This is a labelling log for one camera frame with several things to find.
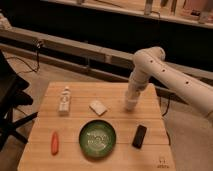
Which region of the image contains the white plastic cup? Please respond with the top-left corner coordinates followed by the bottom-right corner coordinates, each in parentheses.
top-left (125, 98), bottom-right (138, 111)

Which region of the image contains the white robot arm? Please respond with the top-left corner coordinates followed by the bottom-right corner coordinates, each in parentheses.
top-left (125, 46), bottom-right (213, 123)

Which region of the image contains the black office chair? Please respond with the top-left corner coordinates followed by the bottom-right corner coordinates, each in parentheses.
top-left (0, 50), bottom-right (37, 151)

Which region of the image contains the black phone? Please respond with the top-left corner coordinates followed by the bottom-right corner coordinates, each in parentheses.
top-left (132, 125), bottom-right (147, 149)

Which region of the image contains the orange carrot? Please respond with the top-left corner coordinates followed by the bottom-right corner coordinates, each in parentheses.
top-left (51, 132), bottom-right (59, 155)

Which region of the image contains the black cable on floor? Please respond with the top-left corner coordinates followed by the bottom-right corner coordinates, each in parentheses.
top-left (4, 39), bottom-right (45, 75)

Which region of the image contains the green round bowl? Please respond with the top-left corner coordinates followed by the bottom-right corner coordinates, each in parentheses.
top-left (79, 120), bottom-right (116, 159)

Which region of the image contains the black cable behind table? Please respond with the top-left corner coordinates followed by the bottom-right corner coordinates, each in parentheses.
top-left (159, 92), bottom-right (178, 118)

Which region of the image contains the white sponge block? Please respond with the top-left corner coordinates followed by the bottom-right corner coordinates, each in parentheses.
top-left (89, 100), bottom-right (107, 116)

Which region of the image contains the white tube bottle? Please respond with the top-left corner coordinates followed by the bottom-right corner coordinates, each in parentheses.
top-left (58, 86), bottom-right (71, 116)

